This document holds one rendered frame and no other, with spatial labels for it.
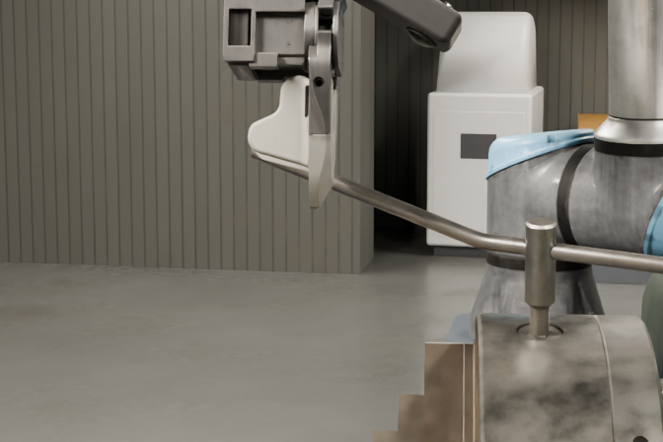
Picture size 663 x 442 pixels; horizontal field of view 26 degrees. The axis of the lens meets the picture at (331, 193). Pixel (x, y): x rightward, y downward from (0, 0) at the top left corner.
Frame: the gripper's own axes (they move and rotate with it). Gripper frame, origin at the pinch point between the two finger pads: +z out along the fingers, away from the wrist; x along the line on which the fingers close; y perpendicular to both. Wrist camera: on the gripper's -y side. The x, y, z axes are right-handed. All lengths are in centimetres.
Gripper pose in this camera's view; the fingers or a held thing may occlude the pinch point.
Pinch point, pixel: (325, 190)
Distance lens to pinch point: 102.5
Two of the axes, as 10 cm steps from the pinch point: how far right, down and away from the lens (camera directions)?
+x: -0.7, -1.2, -9.9
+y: -10.0, -0.1, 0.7
